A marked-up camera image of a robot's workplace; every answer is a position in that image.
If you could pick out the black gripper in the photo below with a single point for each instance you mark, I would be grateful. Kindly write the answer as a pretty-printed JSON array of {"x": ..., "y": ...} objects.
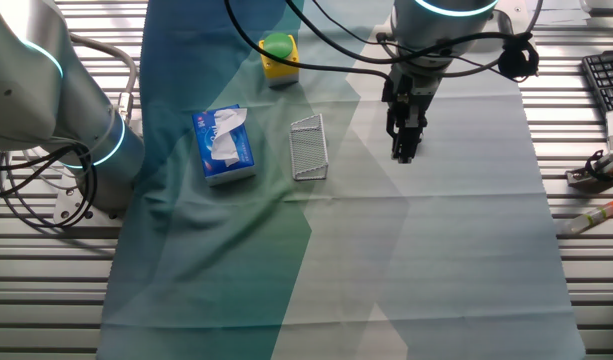
[{"x": 411, "y": 87}]

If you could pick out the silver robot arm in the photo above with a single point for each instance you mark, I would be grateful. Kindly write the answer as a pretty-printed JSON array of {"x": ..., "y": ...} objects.
[{"x": 36, "y": 100}]

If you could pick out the white mesh toy goal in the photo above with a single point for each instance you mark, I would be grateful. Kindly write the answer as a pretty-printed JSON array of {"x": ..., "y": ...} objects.
[{"x": 308, "y": 147}]

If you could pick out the blue green white tablecloth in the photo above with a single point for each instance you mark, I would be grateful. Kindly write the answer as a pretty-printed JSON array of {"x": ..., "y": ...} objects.
[{"x": 436, "y": 250}]

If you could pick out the green button yellow box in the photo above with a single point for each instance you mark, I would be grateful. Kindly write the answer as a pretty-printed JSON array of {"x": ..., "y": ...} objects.
[{"x": 278, "y": 45}]

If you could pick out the blue tissue box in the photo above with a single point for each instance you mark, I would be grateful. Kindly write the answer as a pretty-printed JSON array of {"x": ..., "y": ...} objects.
[{"x": 206, "y": 150}]

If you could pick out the black keyboard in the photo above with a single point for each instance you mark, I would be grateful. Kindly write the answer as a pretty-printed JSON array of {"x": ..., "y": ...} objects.
[{"x": 608, "y": 75}]

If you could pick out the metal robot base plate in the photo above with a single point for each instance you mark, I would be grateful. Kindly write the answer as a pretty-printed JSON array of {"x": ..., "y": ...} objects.
[{"x": 68, "y": 212}]

